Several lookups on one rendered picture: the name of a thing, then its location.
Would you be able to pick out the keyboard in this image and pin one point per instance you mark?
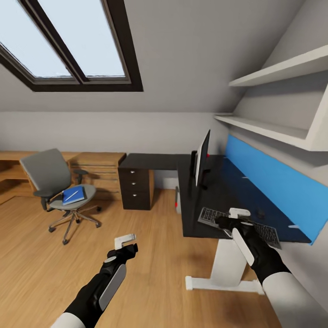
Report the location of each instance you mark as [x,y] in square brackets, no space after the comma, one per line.
[267,233]

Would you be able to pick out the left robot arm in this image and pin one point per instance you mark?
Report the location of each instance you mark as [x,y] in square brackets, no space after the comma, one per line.
[93,299]

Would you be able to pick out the folder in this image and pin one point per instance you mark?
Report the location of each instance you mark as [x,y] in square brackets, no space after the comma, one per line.
[72,194]

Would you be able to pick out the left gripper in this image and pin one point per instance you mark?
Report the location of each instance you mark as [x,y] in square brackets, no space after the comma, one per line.
[129,251]

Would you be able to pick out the notebook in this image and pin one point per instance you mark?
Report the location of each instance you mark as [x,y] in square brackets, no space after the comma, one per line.
[229,233]

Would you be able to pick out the mouse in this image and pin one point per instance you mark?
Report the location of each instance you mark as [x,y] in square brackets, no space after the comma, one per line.
[261,212]

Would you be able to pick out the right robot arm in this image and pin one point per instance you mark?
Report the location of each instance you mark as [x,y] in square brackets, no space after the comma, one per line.
[292,303]

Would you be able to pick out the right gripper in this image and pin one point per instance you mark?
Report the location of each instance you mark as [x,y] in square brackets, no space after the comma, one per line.
[225,222]

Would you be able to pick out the swivel chair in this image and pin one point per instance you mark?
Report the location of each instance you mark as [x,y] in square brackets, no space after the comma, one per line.
[50,175]

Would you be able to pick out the monitor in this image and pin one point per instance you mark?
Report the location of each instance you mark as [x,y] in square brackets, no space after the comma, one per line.
[202,154]

